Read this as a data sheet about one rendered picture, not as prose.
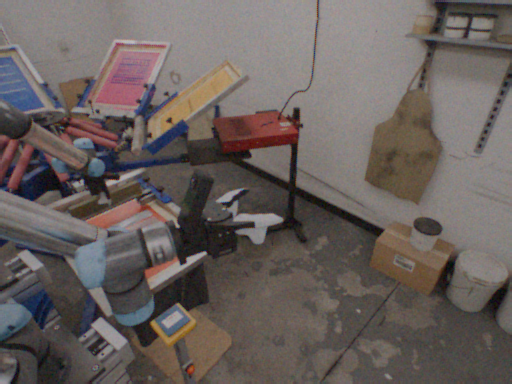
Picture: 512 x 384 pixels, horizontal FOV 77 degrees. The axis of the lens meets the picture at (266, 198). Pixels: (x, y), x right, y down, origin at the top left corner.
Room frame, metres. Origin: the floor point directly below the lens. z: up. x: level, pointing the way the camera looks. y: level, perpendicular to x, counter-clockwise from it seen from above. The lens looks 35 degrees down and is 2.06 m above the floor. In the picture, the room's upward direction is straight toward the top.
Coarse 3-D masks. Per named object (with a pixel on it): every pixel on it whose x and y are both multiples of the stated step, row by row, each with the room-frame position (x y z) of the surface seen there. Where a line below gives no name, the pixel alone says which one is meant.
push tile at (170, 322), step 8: (176, 304) 0.81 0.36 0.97; (168, 312) 0.77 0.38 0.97; (176, 312) 0.77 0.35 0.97; (160, 320) 0.74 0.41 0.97; (168, 320) 0.74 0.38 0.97; (176, 320) 0.74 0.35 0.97; (184, 320) 0.74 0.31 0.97; (168, 328) 0.70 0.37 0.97; (176, 328) 0.70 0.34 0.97; (168, 336) 0.67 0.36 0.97
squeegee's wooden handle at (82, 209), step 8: (128, 184) 1.44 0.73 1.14; (136, 184) 1.45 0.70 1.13; (112, 192) 1.36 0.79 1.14; (120, 192) 1.39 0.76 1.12; (128, 192) 1.41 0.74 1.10; (136, 192) 1.44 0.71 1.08; (88, 200) 1.29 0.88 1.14; (96, 200) 1.30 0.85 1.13; (112, 200) 1.35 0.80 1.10; (120, 200) 1.38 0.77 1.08; (72, 208) 1.22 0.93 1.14; (80, 208) 1.24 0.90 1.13; (88, 208) 1.26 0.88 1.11; (96, 208) 1.29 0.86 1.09; (72, 216) 1.21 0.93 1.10; (80, 216) 1.23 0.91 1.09
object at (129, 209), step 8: (120, 208) 1.47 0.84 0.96; (128, 208) 1.47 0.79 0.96; (136, 208) 1.47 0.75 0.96; (144, 208) 1.47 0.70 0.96; (112, 216) 1.40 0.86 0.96; (120, 216) 1.40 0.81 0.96; (128, 216) 1.40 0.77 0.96; (152, 216) 1.40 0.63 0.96; (160, 216) 1.40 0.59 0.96; (136, 224) 1.33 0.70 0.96; (144, 224) 1.33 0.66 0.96; (168, 264) 1.04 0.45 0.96
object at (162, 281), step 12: (168, 204) 1.46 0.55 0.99; (204, 252) 1.08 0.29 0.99; (72, 264) 1.01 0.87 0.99; (192, 264) 1.02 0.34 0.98; (168, 276) 0.94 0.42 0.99; (180, 276) 0.97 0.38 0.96; (96, 288) 0.87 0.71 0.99; (156, 288) 0.88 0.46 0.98; (96, 300) 0.81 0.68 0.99; (108, 312) 0.76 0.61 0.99
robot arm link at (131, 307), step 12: (144, 276) 0.40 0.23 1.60; (132, 288) 0.37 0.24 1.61; (144, 288) 0.39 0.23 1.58; (108, 300) 0.37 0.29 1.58; (120, 300) 0.36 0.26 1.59; (132, 300) 0.37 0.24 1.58; (144, 300) 0.38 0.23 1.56; (120, 312) 0.36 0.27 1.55; (132, 312) 0.36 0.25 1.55; (144, 312) 0.37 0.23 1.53; (132, 324) 0.36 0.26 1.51
